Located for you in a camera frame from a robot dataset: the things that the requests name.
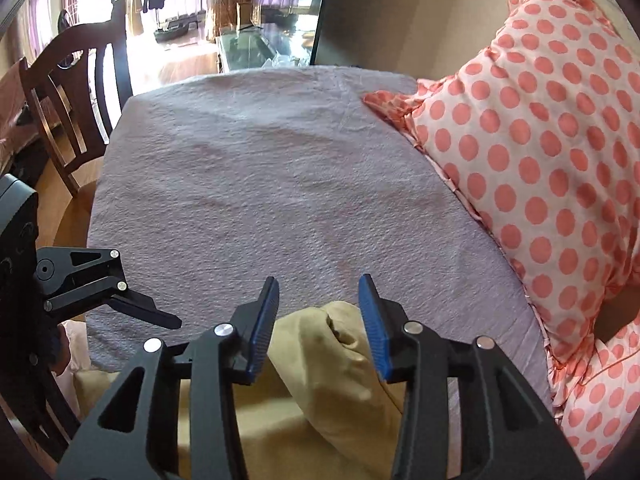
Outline khaki tan pants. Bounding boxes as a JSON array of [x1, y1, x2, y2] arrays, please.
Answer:
[[71, 300, 409, 480]]

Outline right pink polka-dot pillow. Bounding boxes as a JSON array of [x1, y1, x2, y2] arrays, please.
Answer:
[[547, 318, 639, 476]]

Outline pink polka-dot pillow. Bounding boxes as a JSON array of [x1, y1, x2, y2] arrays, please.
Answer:
[[364, 0, 639, 366], [547, 318, 639, 476]]

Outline lavender bed sheet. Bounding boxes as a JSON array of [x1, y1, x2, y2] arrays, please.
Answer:
[[87, 67, 550, 400]]

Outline dark wooden chair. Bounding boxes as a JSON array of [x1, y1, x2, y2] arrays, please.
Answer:
[[18, 0, 132, 196]]

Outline glass tv stand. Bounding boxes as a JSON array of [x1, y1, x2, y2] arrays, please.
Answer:
[[216, 23, 314, 73]]

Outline left pink polka-dot pillow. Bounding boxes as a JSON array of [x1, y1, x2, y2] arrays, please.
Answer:
[[364, 0, 639, 366]]

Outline black flat television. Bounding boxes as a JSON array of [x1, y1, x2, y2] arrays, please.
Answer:
[[254, 0, 323, 67]]

